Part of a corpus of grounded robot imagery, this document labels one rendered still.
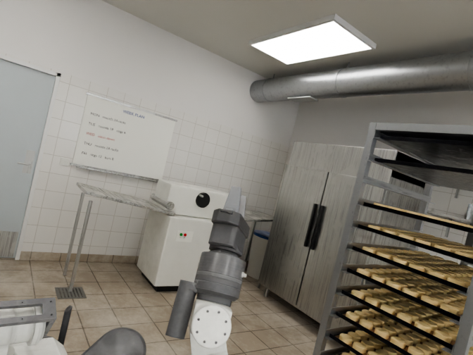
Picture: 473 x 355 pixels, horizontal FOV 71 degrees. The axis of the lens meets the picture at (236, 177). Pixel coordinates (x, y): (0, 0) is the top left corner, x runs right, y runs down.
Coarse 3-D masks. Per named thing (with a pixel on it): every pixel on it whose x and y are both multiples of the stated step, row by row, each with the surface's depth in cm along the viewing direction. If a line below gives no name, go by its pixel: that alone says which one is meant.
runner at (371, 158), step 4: (368, 156) 130; (372, 156) 132; (376, 156) 133; (368, 160) 130; (372, 160) 132; (380, 164) 134; (392, 168) 138; (400, 172) 144; (412, 176) 149; (420, 180) 160; (424, 180) 156; (432, 184) 163
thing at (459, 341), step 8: (472, 280) 98; (472, 288) 97; (472, 296) 97; (472, 304) 97; (464, 312) 98; (472, 312) 96; (464, 320) 97; (472, 320) 96; (464, 328) 97; (472, 328) 96; (464, 336) 97; (472, 336) 97; (456, 344) 98; (464, 344) 96; (456, 352) 98; (464, 352) 96
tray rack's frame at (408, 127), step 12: (384, 132) 135; (396, 132) 139; (408, 132) 122; (420, 132) 117; (432, 132) 114; (444, 132) 110; (456, 132) 108; (468, 132) 105; (420, 204) 170; (420, 228) 168; (468, 240) 153
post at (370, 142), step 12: (372, 132) 131; (372, 144) 131; (360, 168) 132; (360, 180) 131; (360, 192) 131; (348, 216) 133; (348, 228) 132; (348, 240) 132; (348, 252) 133; (336, 264) 133; (336, 276) 132; (336, 300) 133; (324, 312) 133; (324, 324) 133; (324, 348) 134
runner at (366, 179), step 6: (366, 180) 132; (372, 180) 134; (378, 180) 137; (378, 186) 133; (384, 186) 141; (390, 186) 143; (396, 186) 147; (396, 192) 144; (402, 192) 151; (408, 192) 154; (414, 192) 157; (414, 198) 158; (420, 198) 162; (426, 198) 166
